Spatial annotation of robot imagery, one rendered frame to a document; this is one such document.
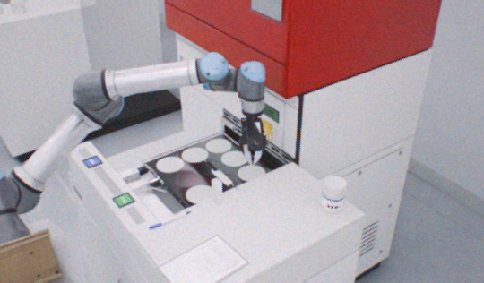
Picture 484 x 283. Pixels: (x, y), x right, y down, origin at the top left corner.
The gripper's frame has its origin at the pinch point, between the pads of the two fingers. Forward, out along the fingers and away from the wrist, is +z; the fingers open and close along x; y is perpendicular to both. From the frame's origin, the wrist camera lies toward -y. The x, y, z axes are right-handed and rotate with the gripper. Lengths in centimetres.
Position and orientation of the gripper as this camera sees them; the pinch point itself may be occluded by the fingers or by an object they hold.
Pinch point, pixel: (252, 162)
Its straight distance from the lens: 176.3
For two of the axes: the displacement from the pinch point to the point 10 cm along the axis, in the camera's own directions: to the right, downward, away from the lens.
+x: -10.0, 0.4, -0.7
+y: -0.8, -5.4, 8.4
